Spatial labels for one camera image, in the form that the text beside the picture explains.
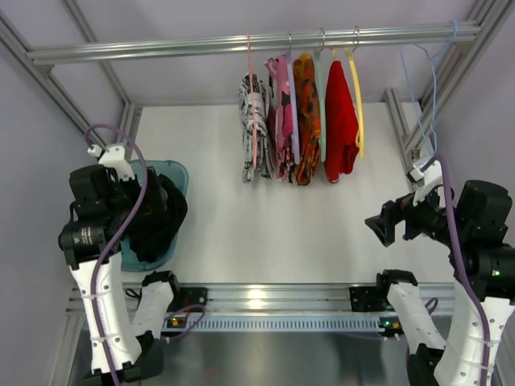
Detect black white print trousers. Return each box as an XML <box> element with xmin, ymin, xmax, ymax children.
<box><xmin>238</xmin><ymin>73</ymin><xmax>274</xmax><ymax>184</ymax></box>

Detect pink wire hanger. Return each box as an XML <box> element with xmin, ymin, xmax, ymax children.
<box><xmin>246</xmin><ymin>32</ymin><xmax>258</xmax><ymax>170</ymax></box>

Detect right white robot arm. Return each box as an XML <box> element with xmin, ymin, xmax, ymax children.
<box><xmin>365</xmin><ymin>180</ymin><xmax>514</xmax><ymax>385</ymax></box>

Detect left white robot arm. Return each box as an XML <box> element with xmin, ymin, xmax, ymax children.
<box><xmin>58</xmin><ymin>162</ymin><xmax>187</xmax><ymax>385</ymax></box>

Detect yellow plastic hanger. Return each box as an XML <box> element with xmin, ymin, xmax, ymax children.
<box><xmin>344</xmin><ymin>26</ymin><xmax>365</xmax><ymax>160</ymax></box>

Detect red trousers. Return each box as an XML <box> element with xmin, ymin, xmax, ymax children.
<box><xmin>324</xmin><ymin>60</ymin><xmax>359</xmax><ymax>183</ymax></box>

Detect orange camouflage trousers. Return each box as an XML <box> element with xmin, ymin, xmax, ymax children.
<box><xmin>293</xmin><ymin>53</ymin><xmax>321</xmax><ymax>186</ymax></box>

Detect pink camouflage trousers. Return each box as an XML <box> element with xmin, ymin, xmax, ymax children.
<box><xmin>265</xmin><ymin>55</ymin><xmax>295</xmax><ymax>183</ymax></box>

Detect mint green plastic hanger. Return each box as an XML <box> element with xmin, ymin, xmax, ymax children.
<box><xmin>314</xmin><ymin>28</ymin><xmax>327</xmax><ymax>162</ymax></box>

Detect lilac plastic hanger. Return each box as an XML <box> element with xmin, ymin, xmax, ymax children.
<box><xmin>286</xmin><ymin>35</ymin><xmax>300</xmax><ymax>165</ymax></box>

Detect black garment in bin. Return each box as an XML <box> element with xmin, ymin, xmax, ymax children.
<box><xmin>126</xmin><ymin>174</ymin><xmax>187</xmax><ymax>263</ymax></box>

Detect teal plastic bin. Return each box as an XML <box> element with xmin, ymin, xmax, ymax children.
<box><xmin>122</xmin><ymin>160</ymin><xmax>189</xmax><ymax>273</ymax></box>

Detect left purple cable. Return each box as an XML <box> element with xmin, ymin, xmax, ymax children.
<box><xmin>84</xmin><ymin>123</ymin><xmax>148</xmax><ymax>386</ymax></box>

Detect purple cable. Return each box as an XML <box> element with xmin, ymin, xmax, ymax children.
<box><xmin>84</xmin><ymin>123</ymin><xmax>148</xmax><ymax>386</ymax></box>
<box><xmin>405</xmin><ymin>154</ymin><xmax>494</xmax><ymax>386</ymax></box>

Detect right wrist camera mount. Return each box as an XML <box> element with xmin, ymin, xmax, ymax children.
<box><xmin>406</xmin><ymin>155</ymin><xmax>445</xmax><ymax>206</ymax></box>

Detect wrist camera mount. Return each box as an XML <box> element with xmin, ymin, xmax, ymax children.
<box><xmin>406</xmin><ymin>155</ymin><xmax>445</xmax><ymax>206</ymax></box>
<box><xmin>87</xmin><ymin>144</ymin><xmax>135</xmax><ymax>182</ymax></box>

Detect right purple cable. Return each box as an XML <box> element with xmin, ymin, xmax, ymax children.
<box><xmin>405</xmin><ymin>154</ymin><xmax>494</xmax><ymax>386</ymax></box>

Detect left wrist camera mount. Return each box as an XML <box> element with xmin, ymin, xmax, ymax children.
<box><xmin>87</xmin><ymin>144</ymin><xmax>135</xmax><ymax>182</ymax></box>

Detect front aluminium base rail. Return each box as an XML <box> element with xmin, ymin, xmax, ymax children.
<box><xmin>65</xmin><ymin>281</ymin><xmax>458</xmax><ymax>335</ymax></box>

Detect light blue wire hanger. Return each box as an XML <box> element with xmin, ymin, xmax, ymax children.
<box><xmin>414</xmin><ymin>19</ymin><xmax>459</xmax><ymax>155</ymax></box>

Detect aluminium hanging rail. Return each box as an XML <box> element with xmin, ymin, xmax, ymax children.
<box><xmin>27</xmin><ymin>21</ymin><xmax>481</xmax><ymax>65</ymax></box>

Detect right aluminium frame post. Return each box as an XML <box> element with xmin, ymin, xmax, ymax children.
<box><xmin>383</xmin><ymin>0</ymin><xmax>514</xmax><ymax>173</ymax></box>

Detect aluminium frame post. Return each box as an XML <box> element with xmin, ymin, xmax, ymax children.
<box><xmin>383</xmin><ymin>0</ymin><xmax>514</xmax><ymax>173</ymax></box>
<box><xmin>1</xmin><ymin>1</ymin><xmax>122</xmax><ymax>166</ymax></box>

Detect left aluminium frame post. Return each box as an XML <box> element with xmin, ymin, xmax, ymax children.
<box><xmin>1</xmin><ymin>1</ymin><xmax>122</xmax><ymax>166</ymax></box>

